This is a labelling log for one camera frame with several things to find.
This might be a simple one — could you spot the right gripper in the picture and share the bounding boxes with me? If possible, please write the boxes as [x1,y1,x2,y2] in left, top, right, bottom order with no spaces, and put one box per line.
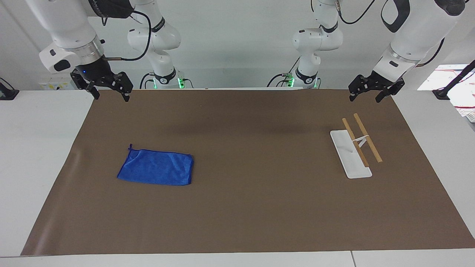
[70,57,134,102]

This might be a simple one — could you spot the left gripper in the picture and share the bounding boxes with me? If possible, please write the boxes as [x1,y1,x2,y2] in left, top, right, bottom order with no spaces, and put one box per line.
[348,70,405,103]

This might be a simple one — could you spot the white and wooden towel rack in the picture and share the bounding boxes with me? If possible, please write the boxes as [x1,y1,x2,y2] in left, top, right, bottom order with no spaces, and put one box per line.
[330,113,383,179]

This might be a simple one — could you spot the blue microfibre towel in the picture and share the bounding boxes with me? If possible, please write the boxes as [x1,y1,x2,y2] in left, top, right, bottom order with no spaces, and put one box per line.
[117,144,194,186]

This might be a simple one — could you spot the white paper sheet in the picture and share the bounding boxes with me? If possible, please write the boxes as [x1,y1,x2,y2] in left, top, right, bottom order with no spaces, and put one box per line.
[417,64,475,112]

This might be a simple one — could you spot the black stand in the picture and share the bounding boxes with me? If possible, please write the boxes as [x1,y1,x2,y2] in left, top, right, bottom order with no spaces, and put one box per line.
[432,59,475,101]
[0,77,20,101]

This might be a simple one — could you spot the black cable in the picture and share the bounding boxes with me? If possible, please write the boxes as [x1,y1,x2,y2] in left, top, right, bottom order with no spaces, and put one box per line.
[102,9,153,62]
[266,57,301,88]
[140,72,155,90]
[415,37,445,68]
[335,0,376,25]

